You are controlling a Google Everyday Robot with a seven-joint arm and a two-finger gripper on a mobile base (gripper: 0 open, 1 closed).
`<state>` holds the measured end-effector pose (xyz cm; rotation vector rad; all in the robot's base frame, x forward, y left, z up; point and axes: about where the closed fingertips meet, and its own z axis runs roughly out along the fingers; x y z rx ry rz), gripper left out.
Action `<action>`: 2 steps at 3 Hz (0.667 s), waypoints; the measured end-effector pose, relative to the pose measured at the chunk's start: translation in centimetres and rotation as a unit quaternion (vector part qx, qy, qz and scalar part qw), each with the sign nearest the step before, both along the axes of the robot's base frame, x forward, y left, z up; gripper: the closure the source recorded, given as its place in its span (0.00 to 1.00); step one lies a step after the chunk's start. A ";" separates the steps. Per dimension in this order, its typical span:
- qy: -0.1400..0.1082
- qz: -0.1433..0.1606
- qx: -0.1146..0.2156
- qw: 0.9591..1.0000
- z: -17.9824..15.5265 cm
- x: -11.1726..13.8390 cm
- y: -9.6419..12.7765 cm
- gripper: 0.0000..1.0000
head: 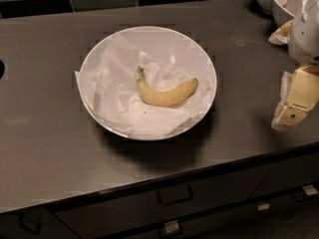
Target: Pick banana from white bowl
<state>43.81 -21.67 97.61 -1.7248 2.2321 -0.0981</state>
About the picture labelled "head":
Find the white label right drawer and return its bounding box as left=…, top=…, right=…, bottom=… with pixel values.
left=302, top=184, right=319, bottom=196

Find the dark drawer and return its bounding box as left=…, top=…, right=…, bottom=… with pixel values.
left=57, top=164, right=271, bottom=239
left=252, top=152, right=319, bottom=197
left=127, top=192, right=319, bottom=239

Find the white label lower drawer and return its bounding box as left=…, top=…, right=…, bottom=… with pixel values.
left=164, top=220, right=180, bottom=234

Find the large white bowl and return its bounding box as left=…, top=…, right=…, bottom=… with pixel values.
left=78, top=25, right=218, bottom=141

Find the white crumpled paper liner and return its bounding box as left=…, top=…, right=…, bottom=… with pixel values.
left=74, top=33, right=212, bottom=141

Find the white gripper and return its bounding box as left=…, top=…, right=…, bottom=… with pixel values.
left=268, top=0, right=319, bottom=131

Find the small white label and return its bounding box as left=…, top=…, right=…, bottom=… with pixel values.
left=257, top=203, right=270, bottom=211

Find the yellow banana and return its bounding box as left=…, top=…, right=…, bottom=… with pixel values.
left=138, top=68, right=198, bottom=108

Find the white label drawer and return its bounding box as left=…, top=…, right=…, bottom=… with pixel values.
left=164, top=220, right=180, bottom=234
left=302, top=184, right=319, bottom=196

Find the dark drawer front middle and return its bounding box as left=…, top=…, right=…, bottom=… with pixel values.
left=57, top=164, right=271, bottom=239

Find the black drawer handle middle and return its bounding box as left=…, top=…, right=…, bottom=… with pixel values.
left=157, top=184, right=193, bottom=206

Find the dark drawer front right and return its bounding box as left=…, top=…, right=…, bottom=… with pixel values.
left=252, top=152, right=319, bottom=197

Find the black drawer handle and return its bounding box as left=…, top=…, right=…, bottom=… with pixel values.
left=18, top=212, right=42, bottom=236
left=157, top=184, right=193, bottom=206

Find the dark lower drawer front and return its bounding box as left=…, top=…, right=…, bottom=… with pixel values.
left=127, top=192, right=319, bottom=239

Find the black drawer handle left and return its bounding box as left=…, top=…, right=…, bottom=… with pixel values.
left=18, top=212, right=42, bottom=236

